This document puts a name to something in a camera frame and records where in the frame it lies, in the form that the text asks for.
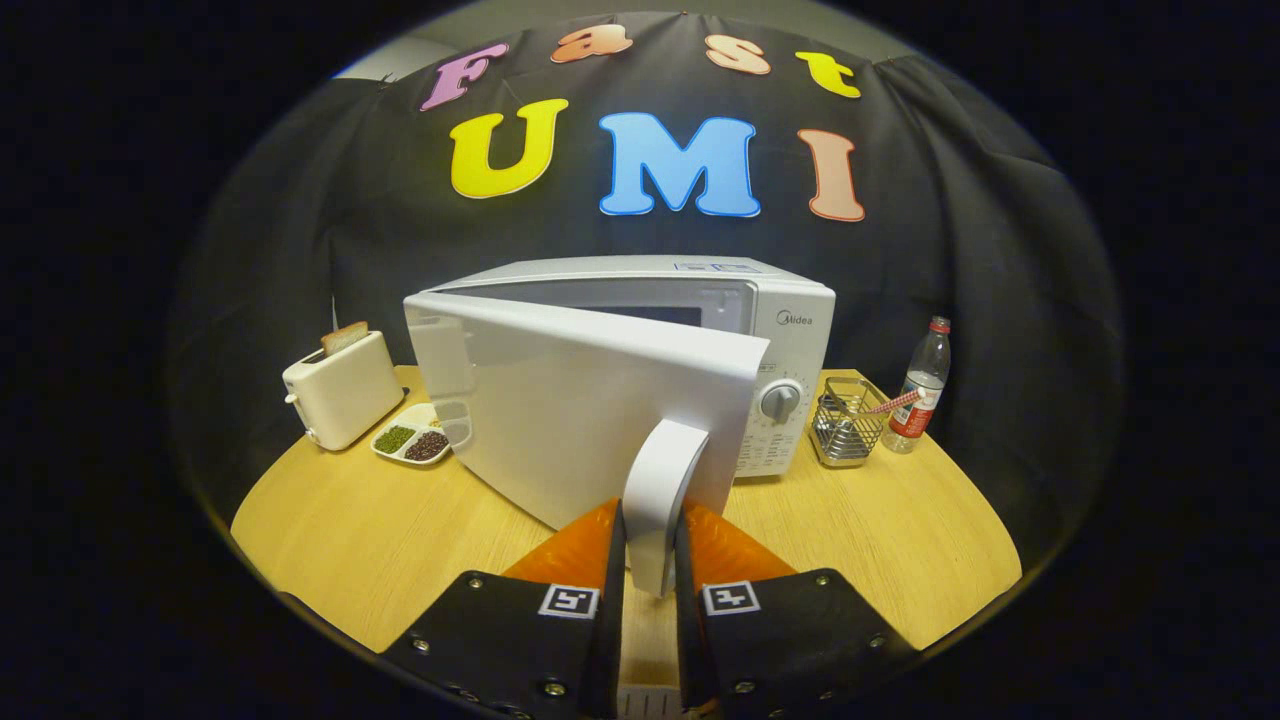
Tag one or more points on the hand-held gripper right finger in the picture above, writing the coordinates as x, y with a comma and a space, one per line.
690, 650

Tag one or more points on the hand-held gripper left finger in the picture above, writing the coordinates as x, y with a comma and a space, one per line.
610, 660

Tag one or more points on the white toaster oven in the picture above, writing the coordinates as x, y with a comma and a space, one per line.
560, 400

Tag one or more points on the cream toaster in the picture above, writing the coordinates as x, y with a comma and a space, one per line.
345, 395

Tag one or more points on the white ribbed plate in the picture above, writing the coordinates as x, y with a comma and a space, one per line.
650, 702

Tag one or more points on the white divided bean dish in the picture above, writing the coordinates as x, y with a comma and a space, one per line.
410, 440

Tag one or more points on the pink striped stick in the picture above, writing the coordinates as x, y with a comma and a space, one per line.
895, 402

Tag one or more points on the clear plastic water bottle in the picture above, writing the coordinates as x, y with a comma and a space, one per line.
920, 390

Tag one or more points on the toast bread slice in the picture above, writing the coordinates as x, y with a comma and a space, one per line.
345, 337

